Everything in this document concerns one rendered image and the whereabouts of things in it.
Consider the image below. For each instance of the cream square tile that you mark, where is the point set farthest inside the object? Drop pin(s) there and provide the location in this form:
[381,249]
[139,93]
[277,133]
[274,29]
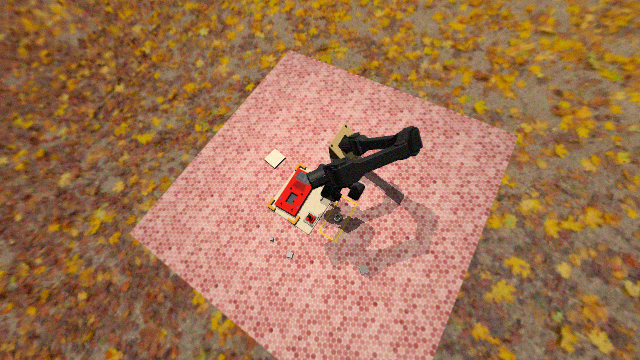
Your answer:
[274,158]

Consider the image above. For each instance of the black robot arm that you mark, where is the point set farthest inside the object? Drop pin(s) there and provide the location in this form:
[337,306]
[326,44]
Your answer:
[344,172]

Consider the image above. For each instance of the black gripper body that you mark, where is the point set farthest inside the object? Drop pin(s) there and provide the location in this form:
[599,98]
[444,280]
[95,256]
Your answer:
[355,190]

